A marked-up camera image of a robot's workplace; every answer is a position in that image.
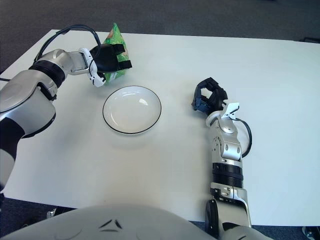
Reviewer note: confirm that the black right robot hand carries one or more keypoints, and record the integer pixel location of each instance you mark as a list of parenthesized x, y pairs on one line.
[(216, 97)]

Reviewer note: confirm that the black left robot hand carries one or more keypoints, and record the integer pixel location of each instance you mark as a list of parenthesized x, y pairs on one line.
[(106, 58)]

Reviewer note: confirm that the green snack bag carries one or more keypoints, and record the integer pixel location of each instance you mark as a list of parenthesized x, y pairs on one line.
[(115, 33)]

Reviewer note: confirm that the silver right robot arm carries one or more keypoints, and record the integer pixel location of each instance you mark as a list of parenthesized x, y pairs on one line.
[(230, 147)]

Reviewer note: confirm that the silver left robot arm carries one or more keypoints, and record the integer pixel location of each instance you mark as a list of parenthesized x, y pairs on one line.
[(25, 95)]

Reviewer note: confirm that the white plate with black rim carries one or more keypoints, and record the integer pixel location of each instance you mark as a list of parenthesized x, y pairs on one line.
[(131, 112)]

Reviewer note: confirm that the grey robot torso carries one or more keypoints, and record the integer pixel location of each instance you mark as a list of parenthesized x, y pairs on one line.
[(112, 217)]

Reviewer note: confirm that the grey caster wheel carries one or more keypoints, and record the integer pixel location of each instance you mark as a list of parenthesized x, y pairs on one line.
[(311, 231)]

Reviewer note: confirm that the small silver metal bracket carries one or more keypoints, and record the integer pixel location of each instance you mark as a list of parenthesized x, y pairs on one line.
[(51, 213)]

